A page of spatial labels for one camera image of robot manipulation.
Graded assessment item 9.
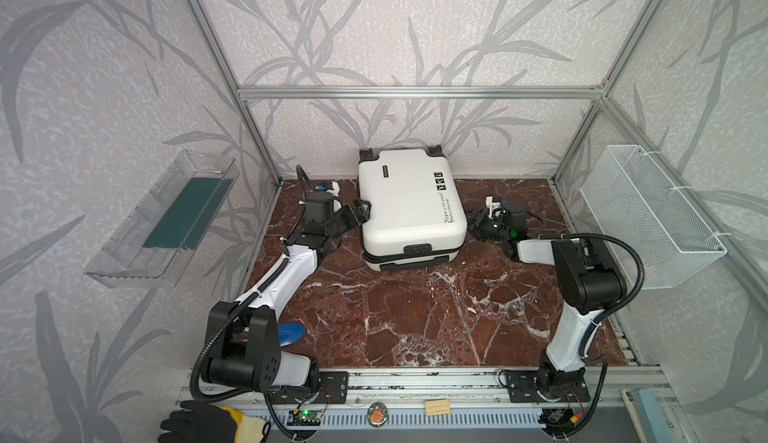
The round red green badge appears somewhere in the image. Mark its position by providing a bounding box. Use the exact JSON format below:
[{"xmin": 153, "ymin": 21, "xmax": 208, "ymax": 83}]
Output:
[{"xmin": 366, "ymin": 402, "xmax": 389, "ymax": 428}]

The small wooden block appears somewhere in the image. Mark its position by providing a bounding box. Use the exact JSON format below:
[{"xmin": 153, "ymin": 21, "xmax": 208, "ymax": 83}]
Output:
[{"xmin": 424, "ymin": 399, "xmax": 452, "ymax": 417}]

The white wire mesh basket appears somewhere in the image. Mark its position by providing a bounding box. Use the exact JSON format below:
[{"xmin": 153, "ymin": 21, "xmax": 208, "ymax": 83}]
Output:
[{"xmin": 580, "ymin": 144, "xmax": 727, "ymax": 289}]

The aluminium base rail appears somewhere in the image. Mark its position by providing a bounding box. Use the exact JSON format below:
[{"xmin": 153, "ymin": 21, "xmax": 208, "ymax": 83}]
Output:
[{"xmin": 176, "ymin": 366, "xmax": 679, "ymax": 411}]

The black and yellow glove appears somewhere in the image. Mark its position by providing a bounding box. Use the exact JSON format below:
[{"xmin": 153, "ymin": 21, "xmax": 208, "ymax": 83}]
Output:
[{"xmin": 158, "ymin": 400, "xmax": 271, "ymax": 443}]

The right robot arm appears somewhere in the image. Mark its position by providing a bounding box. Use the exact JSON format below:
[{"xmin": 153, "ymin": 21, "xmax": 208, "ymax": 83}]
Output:
[{"xmin": 465, "ymin": 196, "xmax": 646, "ymax": 402}]

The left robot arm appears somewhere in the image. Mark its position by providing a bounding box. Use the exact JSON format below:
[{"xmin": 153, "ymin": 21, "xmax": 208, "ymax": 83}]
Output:
[{"xmin": 189, "ymin": 166, "xmax": 371, "ymax": 403}]

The green circuit board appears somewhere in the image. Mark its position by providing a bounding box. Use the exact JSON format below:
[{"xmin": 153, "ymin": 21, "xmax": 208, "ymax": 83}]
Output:
[{"xmin": 286, "ymin": 409, "xmax": 325, "ymax": 428}]

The clear plastic wall tray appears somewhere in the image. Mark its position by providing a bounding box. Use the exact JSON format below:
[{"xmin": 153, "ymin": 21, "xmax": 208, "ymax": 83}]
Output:
[{"xmin": 84, "ymin": 150, "xmax": 240, "ymax": 289}]

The black and white suitcase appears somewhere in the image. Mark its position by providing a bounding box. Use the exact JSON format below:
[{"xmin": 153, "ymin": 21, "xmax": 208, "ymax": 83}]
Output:
[{"xmin": 358, "ymin": 145, "xmax": 468, "ymax": 272}]

